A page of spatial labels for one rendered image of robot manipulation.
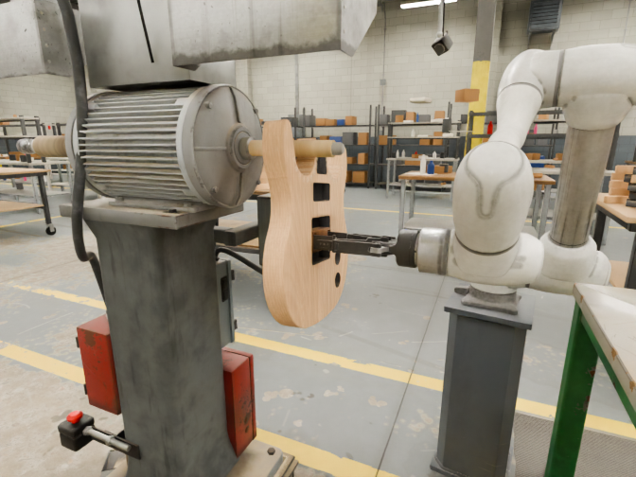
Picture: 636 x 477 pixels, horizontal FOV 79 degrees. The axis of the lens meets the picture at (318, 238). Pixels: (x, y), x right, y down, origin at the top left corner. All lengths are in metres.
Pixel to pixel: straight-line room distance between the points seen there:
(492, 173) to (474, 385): 1.10
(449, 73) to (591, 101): 10.82
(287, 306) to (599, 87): 0.84
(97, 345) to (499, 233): 0.98
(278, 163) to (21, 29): 0.62
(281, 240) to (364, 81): 11.73
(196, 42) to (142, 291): 0.55
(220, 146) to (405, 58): 11.46
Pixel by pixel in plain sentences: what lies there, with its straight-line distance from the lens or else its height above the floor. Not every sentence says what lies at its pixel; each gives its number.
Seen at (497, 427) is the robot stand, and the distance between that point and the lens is 1.64.
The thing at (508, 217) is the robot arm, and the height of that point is 1.16.
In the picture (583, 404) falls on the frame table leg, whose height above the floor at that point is 0.64.
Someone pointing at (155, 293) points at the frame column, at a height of 0.93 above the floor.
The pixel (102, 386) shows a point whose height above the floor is 0.63.
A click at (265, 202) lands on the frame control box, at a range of 1.05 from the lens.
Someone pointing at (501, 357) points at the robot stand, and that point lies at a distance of 1.49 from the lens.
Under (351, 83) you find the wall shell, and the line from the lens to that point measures 12.48.
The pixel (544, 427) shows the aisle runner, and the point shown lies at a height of 0.00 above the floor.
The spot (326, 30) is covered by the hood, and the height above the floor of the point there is 1.41.
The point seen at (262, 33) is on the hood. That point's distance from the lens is 0.65.
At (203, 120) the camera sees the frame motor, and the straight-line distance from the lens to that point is 0.78.
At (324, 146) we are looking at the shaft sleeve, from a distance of 0.74.
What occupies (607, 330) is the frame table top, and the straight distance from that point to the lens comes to 0.89.
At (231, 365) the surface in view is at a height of 0.62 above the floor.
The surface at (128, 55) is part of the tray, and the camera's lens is 0.94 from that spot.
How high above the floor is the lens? 1.26
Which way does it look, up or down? 14 degrees down
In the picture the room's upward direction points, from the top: straight up
